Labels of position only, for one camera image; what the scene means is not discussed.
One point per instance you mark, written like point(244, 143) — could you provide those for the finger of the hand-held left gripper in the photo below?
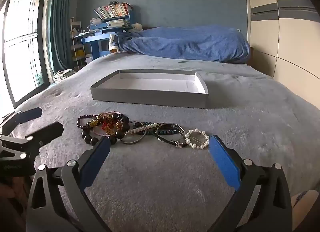
point(47, 133)
point(26, 115)

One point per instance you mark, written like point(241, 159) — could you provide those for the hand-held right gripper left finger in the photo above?
point(96, 162)

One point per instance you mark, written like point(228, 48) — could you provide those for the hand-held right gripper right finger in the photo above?
point(223, 164)

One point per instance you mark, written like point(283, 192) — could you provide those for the round pearl hair clip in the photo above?
point(197, 130)

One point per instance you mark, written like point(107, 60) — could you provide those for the pearl bar hair clip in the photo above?
point(143, 128)

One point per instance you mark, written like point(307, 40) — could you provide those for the grey shallow cardboard box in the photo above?
point(150, 96)

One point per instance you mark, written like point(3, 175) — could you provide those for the white bag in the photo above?
point(63, 75)

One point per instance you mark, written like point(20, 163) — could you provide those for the grey fleece blanket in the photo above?
point(160, 172)

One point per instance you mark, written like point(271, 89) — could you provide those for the window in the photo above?
point(22, 42)

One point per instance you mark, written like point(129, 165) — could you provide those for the striped cloth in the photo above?
point(301, 196)

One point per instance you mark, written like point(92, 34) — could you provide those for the teal curtain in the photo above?
point(62, 22)

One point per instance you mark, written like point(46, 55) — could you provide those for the blue desk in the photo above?
point(96, 39)

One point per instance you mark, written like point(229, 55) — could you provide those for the white cloth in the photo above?
point(113, 43)

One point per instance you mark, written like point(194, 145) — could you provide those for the blue duvet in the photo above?
point(187, 43)

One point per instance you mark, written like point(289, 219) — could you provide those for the stack of papers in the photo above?
point(117, 23)

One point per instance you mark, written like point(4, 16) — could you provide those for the row of books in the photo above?
point(112, 10)

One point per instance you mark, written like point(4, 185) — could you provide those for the beige wardrobe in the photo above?
point(282, 34)

